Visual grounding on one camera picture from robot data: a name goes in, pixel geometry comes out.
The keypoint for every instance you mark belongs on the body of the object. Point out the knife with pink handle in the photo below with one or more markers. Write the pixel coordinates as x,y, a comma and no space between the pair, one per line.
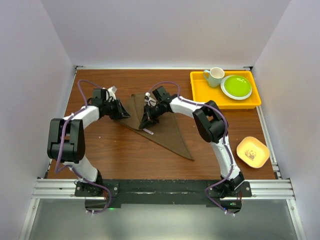
147,131

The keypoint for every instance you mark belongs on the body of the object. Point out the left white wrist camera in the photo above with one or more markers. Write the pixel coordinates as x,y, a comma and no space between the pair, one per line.
111,94

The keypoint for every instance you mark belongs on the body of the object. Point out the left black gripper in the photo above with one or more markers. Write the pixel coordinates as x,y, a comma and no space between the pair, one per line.
120,113

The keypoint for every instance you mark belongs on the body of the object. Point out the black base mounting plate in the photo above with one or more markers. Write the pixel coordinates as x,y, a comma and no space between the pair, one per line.
175,192

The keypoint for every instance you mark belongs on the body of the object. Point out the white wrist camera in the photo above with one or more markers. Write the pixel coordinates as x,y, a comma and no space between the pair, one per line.
149,101
111,94

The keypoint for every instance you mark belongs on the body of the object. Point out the pale green mug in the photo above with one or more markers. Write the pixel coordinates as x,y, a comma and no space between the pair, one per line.
214,76

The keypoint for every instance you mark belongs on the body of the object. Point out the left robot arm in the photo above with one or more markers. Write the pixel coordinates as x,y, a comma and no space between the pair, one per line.
66,138

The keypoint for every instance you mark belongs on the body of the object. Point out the brown cloth napkin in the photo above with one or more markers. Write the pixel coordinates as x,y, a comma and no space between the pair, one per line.
166,133

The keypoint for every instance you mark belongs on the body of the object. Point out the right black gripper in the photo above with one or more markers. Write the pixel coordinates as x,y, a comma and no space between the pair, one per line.
148,117

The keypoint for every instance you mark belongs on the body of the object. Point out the green plate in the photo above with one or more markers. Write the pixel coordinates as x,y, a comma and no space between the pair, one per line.
236,87

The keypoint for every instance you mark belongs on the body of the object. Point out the yellow plastic tray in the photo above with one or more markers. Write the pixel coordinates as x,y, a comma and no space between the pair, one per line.
201,92

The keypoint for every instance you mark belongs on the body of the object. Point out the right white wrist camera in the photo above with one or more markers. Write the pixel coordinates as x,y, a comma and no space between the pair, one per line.
149,101

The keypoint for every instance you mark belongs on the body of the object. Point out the yellow panda bowl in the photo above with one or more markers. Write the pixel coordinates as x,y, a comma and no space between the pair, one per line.
253,152

